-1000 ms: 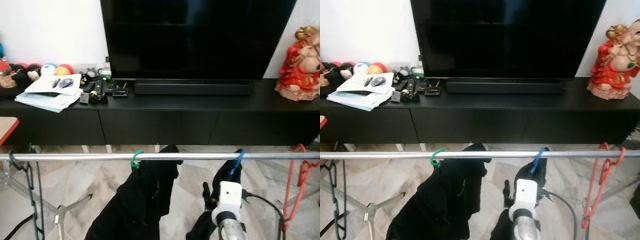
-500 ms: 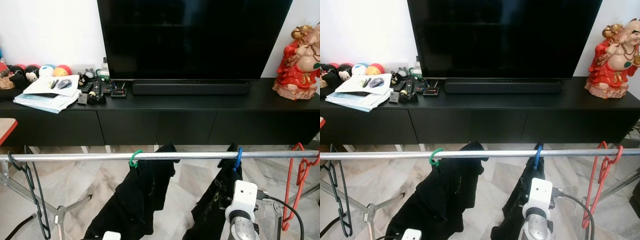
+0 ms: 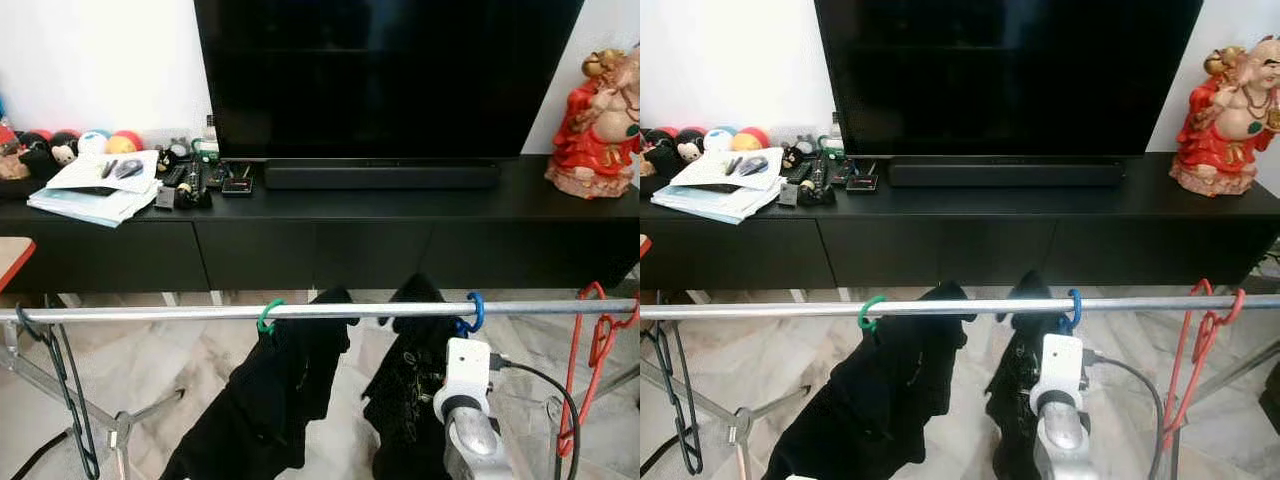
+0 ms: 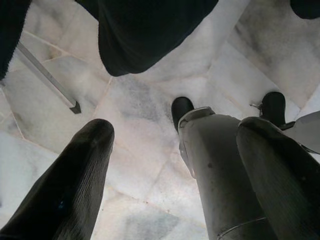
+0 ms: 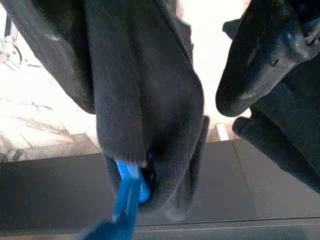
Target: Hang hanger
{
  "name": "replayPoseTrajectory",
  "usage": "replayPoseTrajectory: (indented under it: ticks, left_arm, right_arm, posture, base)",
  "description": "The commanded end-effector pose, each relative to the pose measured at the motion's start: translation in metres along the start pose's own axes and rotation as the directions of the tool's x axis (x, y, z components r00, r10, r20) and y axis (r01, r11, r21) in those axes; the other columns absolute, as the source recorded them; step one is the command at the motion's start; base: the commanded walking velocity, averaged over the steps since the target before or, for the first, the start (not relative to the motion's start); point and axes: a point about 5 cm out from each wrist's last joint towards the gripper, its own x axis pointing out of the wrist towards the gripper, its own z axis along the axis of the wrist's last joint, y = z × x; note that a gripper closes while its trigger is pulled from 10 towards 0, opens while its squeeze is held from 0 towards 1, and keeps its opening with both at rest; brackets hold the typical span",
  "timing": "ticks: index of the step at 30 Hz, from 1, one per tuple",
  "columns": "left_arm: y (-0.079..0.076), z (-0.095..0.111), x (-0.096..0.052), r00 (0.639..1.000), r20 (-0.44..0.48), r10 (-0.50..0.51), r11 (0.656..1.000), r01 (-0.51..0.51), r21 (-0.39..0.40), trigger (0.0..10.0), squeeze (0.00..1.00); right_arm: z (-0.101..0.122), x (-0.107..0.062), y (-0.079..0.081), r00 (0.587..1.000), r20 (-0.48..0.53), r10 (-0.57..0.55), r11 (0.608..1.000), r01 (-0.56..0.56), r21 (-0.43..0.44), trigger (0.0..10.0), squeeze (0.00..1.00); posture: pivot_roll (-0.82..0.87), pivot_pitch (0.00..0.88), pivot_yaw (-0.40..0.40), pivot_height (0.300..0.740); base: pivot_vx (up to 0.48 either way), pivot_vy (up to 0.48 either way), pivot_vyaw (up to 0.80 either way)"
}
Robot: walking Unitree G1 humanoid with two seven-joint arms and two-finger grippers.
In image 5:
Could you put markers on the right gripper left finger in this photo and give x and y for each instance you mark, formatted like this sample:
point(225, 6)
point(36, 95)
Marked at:
point(50, 37)

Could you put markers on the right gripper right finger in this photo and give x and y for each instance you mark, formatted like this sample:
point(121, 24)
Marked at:
point(262, 50)

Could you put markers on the black shirt green logo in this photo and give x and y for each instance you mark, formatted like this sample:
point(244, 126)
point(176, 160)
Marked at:
point(150, 75)

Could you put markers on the blue plastic hanger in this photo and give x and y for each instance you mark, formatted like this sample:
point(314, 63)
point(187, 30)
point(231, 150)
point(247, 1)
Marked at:
point(125, 195)

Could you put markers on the black shirt small white logo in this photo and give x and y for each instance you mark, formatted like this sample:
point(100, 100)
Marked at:
point(287, 150)

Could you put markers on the black TV console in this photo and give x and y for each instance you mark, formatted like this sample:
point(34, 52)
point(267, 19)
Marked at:
point(225, 175)

